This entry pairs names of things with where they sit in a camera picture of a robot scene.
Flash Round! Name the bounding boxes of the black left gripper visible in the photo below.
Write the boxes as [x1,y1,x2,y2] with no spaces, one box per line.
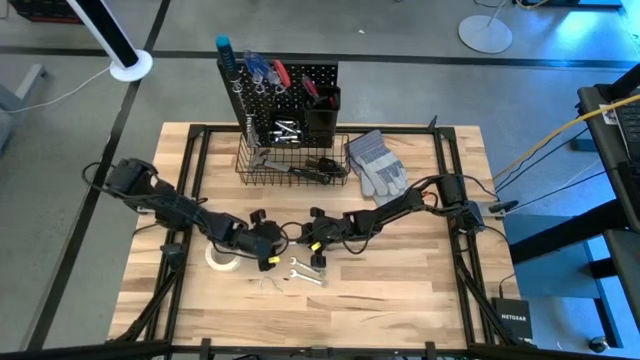
[234,209,290,273]

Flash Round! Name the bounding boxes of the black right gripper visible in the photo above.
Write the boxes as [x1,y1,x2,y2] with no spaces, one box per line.
[298,206,352,270]

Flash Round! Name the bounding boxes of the black-handled steel hammer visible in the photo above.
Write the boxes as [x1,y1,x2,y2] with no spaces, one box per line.
[248,148,334,185]

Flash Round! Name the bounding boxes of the black safety glasses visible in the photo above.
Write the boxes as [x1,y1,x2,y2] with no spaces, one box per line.
[303,156,349,177]

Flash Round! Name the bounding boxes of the red-handled driver tool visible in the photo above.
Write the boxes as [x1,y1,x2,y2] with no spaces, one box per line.
[301,74,321,104]

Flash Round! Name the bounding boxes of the small blue clear-handled screwdriver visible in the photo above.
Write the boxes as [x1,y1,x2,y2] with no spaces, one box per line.
[259,59,282,94]

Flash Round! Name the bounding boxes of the red clear-handled screwdriver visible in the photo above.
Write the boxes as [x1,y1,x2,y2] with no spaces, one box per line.
[272,59,292,90]

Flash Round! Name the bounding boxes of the blue and black screwdriver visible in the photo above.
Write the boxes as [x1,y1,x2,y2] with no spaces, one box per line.
[215,34,251,126]

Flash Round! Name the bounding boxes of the black metal peg board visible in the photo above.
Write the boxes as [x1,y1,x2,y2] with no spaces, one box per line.
[216,60,340,150]

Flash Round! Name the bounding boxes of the white tape roll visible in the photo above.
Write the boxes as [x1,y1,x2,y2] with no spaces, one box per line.
[204,239,246,273]

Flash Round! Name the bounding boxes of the grey striped work glove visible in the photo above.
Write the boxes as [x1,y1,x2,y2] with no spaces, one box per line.
[370,191,404,208]
[344,128,409,199]

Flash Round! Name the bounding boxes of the short black plastic bin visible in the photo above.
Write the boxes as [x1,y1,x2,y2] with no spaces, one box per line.
[268,114,305,149]

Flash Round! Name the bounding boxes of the tall black plastic bin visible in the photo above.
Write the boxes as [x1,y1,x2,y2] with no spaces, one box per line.
[303,85,343,139]

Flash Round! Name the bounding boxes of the black Netgear box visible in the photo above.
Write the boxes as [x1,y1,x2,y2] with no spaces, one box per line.
[491,297,534,342]

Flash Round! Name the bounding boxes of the white pole stand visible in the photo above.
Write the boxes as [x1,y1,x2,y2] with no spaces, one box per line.
[66,0,154,83]

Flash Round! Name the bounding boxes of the grey round stand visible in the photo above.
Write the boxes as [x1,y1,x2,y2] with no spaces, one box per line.
[458,0,515,55]

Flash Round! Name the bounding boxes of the grey furniture piece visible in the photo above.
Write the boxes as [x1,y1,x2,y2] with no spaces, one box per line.
[0,63,50,151]

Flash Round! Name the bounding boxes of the black desk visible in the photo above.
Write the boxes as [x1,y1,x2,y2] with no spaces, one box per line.
[577,64,640,231]

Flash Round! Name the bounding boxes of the red crate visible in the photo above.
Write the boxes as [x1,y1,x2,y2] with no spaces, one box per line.
[7,0,84,25]

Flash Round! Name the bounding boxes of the black keyboard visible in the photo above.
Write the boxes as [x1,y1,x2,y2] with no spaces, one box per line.
[614,99,640,161]

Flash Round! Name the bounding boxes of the black wire basket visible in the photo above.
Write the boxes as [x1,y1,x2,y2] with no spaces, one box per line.
[234,132,351,188]

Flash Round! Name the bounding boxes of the white cable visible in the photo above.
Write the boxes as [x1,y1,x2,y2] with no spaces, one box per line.
[9,64,114,115]

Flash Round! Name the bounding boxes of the yellow cable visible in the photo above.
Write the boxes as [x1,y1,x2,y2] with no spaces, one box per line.
[492,93,640,181]

